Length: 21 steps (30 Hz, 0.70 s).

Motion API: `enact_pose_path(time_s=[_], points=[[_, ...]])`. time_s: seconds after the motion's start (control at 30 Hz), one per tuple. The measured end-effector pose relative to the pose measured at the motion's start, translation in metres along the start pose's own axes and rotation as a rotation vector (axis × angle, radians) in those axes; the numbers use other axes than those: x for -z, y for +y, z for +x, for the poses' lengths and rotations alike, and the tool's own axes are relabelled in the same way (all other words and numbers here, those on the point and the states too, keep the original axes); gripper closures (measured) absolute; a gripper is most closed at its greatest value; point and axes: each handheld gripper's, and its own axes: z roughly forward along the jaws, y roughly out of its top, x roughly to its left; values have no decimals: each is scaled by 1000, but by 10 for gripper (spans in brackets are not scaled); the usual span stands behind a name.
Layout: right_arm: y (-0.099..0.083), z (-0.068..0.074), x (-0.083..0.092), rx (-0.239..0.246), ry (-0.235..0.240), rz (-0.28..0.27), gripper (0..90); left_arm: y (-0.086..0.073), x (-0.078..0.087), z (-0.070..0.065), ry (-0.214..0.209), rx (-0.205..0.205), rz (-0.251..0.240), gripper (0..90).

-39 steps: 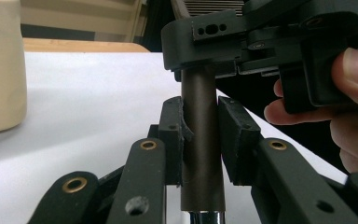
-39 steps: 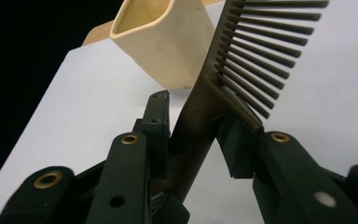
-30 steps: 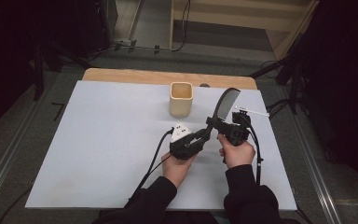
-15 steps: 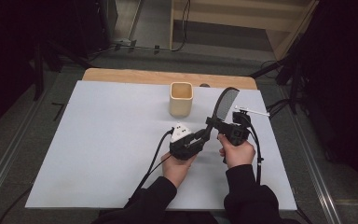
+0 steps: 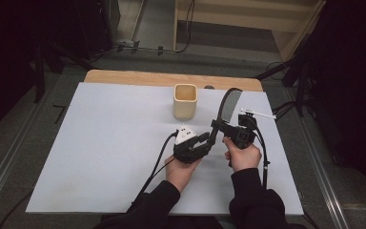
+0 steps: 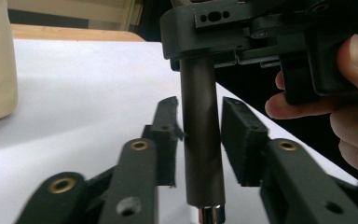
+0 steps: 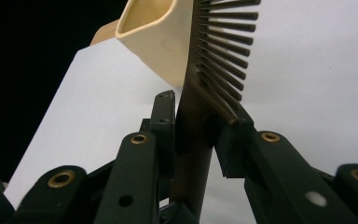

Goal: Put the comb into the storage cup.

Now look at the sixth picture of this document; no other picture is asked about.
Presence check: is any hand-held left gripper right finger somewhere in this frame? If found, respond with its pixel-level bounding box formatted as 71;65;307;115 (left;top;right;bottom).
220;96;270;188

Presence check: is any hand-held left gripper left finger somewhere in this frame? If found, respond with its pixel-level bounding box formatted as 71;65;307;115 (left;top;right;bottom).
141;95;186;189

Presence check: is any black comb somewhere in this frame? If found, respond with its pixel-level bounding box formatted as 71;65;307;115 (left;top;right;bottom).
179;56;227;224

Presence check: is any white table board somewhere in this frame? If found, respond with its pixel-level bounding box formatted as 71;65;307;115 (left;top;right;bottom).
0;38;358;224

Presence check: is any wooden table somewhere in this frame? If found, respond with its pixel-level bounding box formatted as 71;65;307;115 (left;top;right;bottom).
10;23;146;43

